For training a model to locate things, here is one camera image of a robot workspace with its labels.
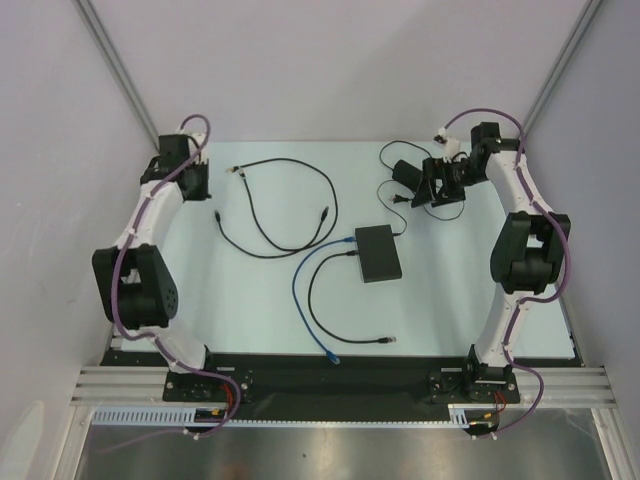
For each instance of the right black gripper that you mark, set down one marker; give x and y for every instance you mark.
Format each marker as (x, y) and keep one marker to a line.
(435, 180)

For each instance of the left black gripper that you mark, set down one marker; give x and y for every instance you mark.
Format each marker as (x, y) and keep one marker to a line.
(203, 193)

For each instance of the black network switch box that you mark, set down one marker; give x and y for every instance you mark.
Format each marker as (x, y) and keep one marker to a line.
(377, 252)

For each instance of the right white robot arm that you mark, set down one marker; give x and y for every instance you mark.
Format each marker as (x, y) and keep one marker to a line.
(530, 261)

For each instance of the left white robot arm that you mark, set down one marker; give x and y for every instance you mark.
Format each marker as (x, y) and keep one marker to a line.
(136, 288)

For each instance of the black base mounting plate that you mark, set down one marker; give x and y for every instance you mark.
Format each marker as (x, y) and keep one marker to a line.
(279, 408)

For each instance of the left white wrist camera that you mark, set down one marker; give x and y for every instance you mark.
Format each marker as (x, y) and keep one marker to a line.
(199, 149)

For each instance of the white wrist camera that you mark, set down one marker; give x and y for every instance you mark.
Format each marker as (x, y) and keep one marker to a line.
(199, 149)
(451, 147)

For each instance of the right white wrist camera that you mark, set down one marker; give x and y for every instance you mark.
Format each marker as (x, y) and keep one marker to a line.
(451, 147)

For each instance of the aluminium frame rail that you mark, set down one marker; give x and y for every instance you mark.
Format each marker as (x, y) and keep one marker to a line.
(555, 387)

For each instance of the white slotted cable duct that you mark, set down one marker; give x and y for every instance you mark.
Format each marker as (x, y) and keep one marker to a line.
(159, 416)

